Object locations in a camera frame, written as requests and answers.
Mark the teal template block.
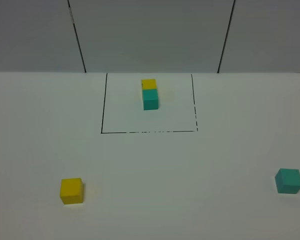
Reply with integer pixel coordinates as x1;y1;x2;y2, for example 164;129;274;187
142;88;159;111

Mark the yellow template block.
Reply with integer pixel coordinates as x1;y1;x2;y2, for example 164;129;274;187
141;78;157;90

